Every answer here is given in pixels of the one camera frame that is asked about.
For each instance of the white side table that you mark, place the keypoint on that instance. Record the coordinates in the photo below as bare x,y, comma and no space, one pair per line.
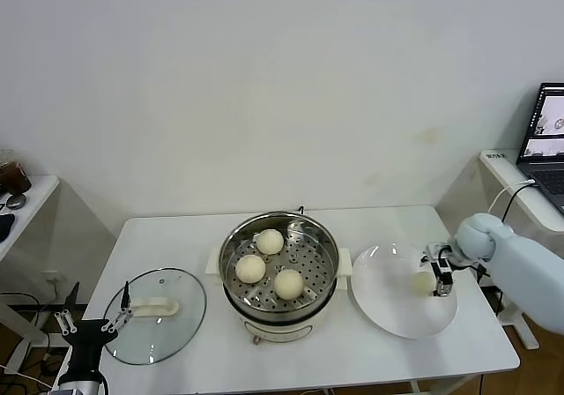
35,196

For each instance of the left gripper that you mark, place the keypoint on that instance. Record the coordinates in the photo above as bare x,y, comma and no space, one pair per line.
86,346

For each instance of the small round grey disc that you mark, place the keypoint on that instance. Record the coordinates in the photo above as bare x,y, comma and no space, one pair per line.
17,202

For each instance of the white wall outlet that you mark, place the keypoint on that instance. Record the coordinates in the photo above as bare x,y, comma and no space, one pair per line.
53,276

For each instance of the white label with black text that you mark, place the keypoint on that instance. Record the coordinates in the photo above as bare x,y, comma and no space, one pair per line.
498,156

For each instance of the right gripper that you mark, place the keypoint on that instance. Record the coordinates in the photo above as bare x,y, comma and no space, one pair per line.
440,254

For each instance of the stainless steel steamer basket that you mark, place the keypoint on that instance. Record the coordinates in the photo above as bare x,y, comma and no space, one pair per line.
264,300

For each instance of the black laptop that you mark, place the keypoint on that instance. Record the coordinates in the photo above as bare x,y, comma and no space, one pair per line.
546,121

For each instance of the white electric pot base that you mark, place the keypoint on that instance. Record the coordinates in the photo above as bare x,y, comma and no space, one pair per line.
282,329

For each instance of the glass jar with dark contents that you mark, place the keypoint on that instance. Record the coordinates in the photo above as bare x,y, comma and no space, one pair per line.
15,179

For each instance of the white round plate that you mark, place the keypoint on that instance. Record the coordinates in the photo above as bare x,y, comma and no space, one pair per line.
388,298

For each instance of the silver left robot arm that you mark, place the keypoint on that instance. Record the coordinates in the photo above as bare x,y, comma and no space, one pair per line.
81,389

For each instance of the white steamed baozi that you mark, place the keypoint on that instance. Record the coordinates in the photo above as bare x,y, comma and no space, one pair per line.
269,241
422,284
250,268
288,283

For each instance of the flat black object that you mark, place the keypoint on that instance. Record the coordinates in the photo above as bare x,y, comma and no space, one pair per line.
5,227

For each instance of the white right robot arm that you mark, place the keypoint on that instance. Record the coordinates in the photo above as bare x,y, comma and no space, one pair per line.
520,271

